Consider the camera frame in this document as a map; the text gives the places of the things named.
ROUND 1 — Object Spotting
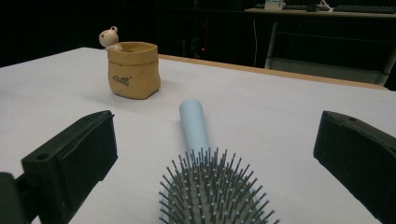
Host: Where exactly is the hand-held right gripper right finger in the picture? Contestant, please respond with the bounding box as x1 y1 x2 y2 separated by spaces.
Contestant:
313 110 396 224

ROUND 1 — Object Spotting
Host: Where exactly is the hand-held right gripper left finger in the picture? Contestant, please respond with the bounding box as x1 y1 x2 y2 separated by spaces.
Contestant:
21 109 119 224

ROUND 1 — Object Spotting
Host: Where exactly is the tan bag-shaped holder with bear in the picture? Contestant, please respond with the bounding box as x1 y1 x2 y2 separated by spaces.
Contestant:
98 25 162 101

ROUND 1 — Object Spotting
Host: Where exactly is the light blue hairbrush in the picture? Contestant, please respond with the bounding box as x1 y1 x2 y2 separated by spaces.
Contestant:
158 98 280 224

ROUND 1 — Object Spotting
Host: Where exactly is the white table mat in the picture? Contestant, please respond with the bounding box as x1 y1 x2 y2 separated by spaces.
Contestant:
0 47 396 224

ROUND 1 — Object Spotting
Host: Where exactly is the black keyboard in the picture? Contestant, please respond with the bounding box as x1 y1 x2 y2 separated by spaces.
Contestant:
334 4 396 14

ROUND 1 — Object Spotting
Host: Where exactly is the white box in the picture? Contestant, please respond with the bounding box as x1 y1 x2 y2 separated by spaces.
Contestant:
264 0 286 11

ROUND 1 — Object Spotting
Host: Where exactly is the white metal frame desk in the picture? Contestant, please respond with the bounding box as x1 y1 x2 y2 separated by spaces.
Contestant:
244 7 396 87

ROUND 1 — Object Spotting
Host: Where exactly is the white hanging cable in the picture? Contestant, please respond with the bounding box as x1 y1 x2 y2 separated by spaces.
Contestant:
252 20 259 67

